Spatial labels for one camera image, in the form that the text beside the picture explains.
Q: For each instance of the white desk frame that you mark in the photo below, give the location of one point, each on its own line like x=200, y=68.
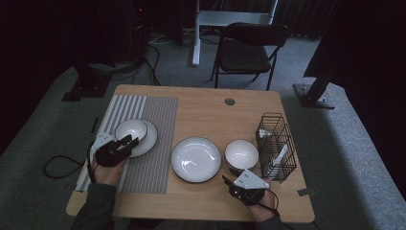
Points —
x=223, y=17

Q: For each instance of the white chopstick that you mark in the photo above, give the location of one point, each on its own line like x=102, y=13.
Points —
x=262, y=135
x=261, y=131
x=266, y=132

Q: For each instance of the white plate with black rim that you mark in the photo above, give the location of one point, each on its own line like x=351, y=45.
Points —
x=196, y=159

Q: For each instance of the black stand with metal base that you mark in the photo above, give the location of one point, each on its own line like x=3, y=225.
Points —
x=314, y=96

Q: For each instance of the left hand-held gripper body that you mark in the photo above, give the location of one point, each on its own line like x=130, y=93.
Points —
x=110, y=155

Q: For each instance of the white ceramic spoon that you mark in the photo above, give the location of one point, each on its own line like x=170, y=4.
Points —
x=281, y=155

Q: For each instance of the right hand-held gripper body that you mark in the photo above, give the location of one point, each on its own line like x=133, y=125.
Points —
x=250, y=191

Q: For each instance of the white bowl with spoon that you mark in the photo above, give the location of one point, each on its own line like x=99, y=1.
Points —
x=150, y=140

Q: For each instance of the small black strip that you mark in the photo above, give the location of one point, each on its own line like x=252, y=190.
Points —
x=94, y=125

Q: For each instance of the white bowl with black rim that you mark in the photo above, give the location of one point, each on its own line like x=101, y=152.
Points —
x=241, y=155
x=130, y=127
x=234, y=172

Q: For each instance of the black equipment tower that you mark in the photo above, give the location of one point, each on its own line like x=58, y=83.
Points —
x=139, y=32

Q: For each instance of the black folding chair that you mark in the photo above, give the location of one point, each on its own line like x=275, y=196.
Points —
x=242, y=57

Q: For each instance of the grey striped woven placemat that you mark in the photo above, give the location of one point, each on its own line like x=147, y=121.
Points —
x=153, y=127

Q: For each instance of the person's right hand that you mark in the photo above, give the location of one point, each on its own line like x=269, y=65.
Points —
x=268, y=207

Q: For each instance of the dark curtain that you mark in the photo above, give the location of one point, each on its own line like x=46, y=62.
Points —
x=357, y=38

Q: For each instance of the person's left hand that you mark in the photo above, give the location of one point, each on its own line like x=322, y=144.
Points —
x=107, y=175

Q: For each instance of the black stand base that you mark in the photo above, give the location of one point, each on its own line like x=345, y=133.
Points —
x=89, y=84

